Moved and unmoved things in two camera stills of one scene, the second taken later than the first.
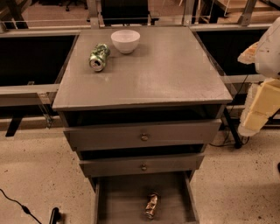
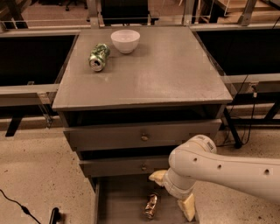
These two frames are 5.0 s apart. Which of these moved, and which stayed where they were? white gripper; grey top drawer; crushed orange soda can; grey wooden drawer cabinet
Moved: white gripper
Stayed: crushed orange soda can; grey wooden drawer cabinet; grey top drawer
